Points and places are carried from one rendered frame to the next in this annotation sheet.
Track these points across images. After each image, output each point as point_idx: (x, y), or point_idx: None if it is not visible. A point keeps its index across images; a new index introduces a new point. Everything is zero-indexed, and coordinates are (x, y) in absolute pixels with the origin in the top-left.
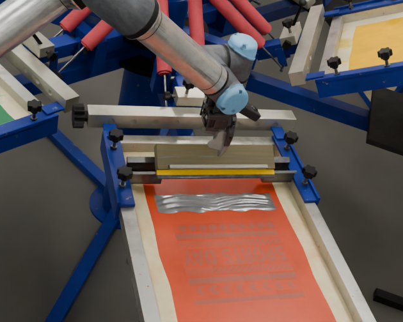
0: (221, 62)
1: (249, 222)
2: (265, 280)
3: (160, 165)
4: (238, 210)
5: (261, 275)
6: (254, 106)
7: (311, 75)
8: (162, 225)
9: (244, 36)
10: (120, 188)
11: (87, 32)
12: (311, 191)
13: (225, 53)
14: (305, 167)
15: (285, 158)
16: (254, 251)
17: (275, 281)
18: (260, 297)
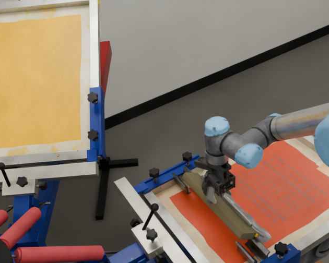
0: (254, 130)
1: (237, 189)
2: (279, 170)
3: (253, 230)
4: (231, 197)
5: (277, 173)
6: (200, 157)
7: (92, 159)
8: (282, 231)
9: (211, 123)
10: (283, 257)
11: None
12: (193, 160)
13: (235, 133)
14: (187, 157)
15: (175, 174)
16: (260, 180)
17: (275, 167)
18: (293, 170)
